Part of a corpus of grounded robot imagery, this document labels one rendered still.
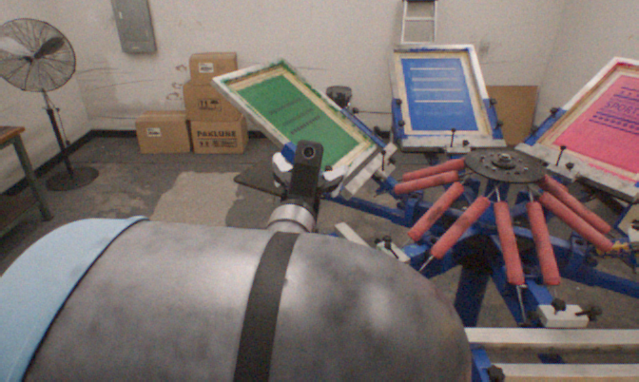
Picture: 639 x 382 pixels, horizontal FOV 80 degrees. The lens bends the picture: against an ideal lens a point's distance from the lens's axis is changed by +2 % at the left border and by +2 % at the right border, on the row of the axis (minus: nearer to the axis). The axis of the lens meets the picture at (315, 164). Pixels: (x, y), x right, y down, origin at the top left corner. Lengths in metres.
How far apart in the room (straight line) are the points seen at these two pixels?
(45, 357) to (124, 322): 0.03
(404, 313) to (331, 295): 0.03
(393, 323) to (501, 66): 5.14
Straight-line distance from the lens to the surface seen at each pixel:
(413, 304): 0.19
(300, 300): 0.16
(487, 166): 1.67
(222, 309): 0.17
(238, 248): 0.18
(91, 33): 5.43
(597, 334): 1.51
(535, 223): 1.63
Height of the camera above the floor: 2.02
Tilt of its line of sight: 27 degrees down
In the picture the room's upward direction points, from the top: straight up
